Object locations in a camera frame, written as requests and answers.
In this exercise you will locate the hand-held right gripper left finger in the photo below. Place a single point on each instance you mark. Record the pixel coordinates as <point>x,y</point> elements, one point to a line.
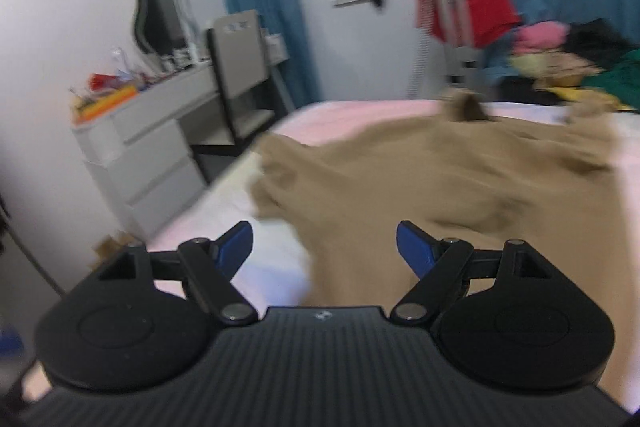
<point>234,248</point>

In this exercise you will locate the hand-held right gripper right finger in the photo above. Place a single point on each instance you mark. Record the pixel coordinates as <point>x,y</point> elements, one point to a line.
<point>414,249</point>

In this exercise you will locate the tan garment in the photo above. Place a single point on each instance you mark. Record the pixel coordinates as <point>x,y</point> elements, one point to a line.
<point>440,202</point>

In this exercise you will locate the metal clothes rack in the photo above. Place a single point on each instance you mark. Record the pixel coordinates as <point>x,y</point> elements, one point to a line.
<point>450,7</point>

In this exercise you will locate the pile of colourful clothes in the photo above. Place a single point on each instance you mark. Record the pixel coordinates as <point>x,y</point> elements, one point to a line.
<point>570,57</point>

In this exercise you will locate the bed with pink sheet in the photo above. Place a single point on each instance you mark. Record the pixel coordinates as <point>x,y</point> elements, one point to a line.
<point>240,237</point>

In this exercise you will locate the grey desk with drawers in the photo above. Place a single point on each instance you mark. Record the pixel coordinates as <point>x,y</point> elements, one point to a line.
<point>150,137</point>

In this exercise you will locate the grey chair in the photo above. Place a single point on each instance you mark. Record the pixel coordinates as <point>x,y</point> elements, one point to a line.
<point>240,72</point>

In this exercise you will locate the colourful desk clutter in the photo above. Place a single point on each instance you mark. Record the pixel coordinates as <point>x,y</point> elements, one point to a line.
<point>107,94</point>

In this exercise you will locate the black office chair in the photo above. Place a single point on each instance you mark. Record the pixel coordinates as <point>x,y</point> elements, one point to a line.
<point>159,18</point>

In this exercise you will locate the red shirt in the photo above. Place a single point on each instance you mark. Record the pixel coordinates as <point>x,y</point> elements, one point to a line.
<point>487,14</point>

